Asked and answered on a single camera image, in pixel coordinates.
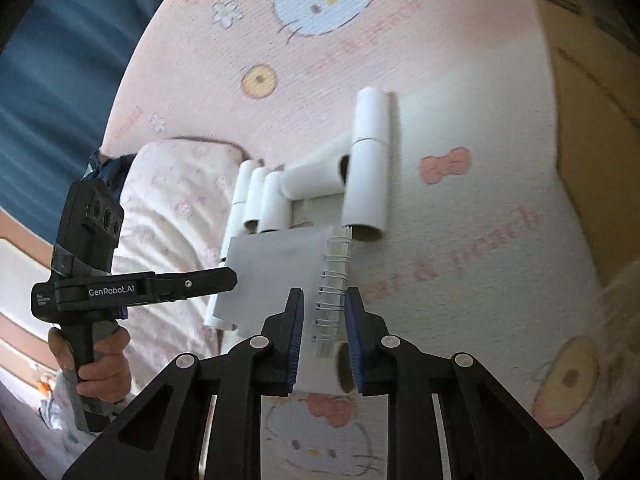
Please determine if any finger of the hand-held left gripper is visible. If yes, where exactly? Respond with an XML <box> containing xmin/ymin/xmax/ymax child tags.
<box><xmin>152</xmin><ymin>267</ymin><xmax>238</xmax><ymax>305</ymax></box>

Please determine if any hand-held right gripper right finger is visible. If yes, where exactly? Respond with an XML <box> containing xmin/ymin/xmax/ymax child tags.
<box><xmin>344</xmin><ymin>286</ymin><xmax>586</xmax><ymax>480</ymax></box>

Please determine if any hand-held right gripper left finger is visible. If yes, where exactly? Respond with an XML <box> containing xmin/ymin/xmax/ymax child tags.
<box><xmin>62</xmin><ymin>287</ymin><xmax>306</xmax><ymax>480</ymax></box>

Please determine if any pile of white tubes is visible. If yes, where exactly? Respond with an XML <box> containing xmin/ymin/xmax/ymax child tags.
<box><xmin>204</xmin><ymin>87</ymin><xmax>393</xmax><ymax>333</ymax></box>

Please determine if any brown cardboard box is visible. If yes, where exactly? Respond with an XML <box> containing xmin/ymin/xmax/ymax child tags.
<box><xmin>530</xmin><ymin>0</ymin><xmax>640</xmax><ymax>286</ymax></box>

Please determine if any person's left hand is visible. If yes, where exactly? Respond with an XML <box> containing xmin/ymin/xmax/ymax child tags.
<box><xmin>48</xmin><ymin>326</ymin><xmax>132</xmax><ymax>404</ymax></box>

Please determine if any dark blue cloth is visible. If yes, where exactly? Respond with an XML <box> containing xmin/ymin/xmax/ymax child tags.
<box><xmin>87</xmin><ymin>151</ymin><xmax>137</xmax><ymax>201</ymax></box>

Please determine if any blue curtain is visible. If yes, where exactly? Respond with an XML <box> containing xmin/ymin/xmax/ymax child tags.
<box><xmin>0</xmin><ymin>0</ymin><xmax>188</xmax><ymax>226</ymax></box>

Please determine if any pink cat print mat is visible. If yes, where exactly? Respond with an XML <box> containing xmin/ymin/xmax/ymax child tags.
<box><xmin>100</xmin><ymin>0</ymin><xmax>640</xmax><ymax>480</ymax></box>

